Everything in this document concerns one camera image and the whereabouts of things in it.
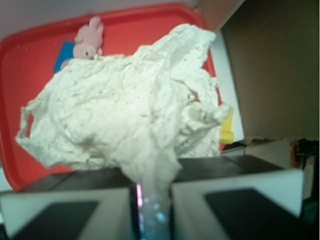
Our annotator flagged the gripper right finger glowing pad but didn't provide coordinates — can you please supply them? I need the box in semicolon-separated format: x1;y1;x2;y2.
170;155;307;240

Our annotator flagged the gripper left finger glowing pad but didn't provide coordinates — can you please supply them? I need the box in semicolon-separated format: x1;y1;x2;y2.
0;168;138;240

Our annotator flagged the white paper towel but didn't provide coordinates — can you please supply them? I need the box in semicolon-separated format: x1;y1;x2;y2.
15;24;231;196

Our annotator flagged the yellow cloth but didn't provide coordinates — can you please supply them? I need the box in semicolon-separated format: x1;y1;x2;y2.
220;108;235;144

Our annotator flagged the brown cardboard box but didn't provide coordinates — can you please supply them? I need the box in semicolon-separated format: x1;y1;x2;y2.
222;0;320;140

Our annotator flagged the blue block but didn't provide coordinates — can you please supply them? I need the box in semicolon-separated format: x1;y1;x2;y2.
53;41;75;73

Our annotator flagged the pink plush bunny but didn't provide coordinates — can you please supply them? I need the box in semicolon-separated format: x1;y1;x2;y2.
72;16;104;60

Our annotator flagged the red plastic tray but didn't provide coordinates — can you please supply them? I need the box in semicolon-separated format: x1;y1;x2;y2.
0;2;226;192

